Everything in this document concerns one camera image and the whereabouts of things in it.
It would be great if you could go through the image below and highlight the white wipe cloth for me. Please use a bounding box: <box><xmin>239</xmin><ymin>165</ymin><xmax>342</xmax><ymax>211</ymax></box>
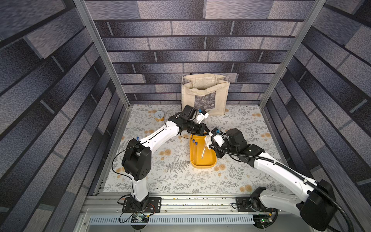
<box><xmin>204</xmin><ymin>135</ymin><xmax>212</xmax><ymax>149</ymax></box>

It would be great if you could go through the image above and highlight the yellow plastic tray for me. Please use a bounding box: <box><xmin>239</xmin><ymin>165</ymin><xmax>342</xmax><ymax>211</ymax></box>
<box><xmin>189</xmin><ymin>135</ymin><xmax>217</xmax><ymax>169</ymax></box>

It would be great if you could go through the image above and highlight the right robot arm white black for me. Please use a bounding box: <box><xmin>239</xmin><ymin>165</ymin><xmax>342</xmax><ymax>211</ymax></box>
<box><xmin>209</xmin><ymin>129</ymin><xmax>337</xmax><ymax>231</ymax></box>

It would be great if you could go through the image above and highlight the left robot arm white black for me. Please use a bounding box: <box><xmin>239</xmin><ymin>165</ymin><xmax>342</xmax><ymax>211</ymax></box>
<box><xmin>122</xmin><ymin>105</ymin><xmax>210</xmax><ymax>212</ymax></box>

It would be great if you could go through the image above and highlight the beige canvas tote bag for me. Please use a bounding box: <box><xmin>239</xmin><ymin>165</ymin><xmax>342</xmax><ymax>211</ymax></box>
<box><xmin>181</xmin><ymin>73</ymin><xmax>230</xmax><ymax>116</ymax></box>

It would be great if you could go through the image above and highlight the right controller board green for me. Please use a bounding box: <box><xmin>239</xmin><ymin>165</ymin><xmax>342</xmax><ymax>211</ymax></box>
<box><xmin>253</xmin><ymin>214</ymin><xmax>272</xmax><ymax>230</ymax></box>

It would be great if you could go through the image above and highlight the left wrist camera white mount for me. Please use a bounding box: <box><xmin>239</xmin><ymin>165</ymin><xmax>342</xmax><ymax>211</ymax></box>
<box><xmin>195</xmin><ymin>109</ymin><xmax>209</xmax><ymax>124</ymax></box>

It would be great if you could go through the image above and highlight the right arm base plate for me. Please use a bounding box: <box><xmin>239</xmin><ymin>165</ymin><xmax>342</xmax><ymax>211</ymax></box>
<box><xmin>233</xmin><ymin>196</ymin><xmax>275</xmax><ymax>213</ymax></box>

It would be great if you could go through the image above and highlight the black corrugated cable conduit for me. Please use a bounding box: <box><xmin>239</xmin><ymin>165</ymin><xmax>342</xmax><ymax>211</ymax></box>
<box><xmin>210</xmin><ymin>133</ymin><xmax>355</xmax><ymax>232</ymax></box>

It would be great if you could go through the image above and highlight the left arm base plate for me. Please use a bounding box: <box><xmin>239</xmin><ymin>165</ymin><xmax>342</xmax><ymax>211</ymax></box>
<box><xmin>122</xmin><ymin>197</ymin><xmax>162</xmax><ymax>213</ymax></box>

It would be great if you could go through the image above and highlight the left controller board with wires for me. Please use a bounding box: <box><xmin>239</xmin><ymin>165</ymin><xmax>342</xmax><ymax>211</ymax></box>
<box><xmin>118</xmin><ymin>212</ymin><xmax>155</xmax><ymax>230</ymax></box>

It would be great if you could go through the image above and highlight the aluminium mounting rail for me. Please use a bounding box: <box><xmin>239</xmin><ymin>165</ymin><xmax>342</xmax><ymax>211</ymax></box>
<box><xmin>73</xmin><ymin>193</ymin><xmax>327</xmax><ymax>232</ymax></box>

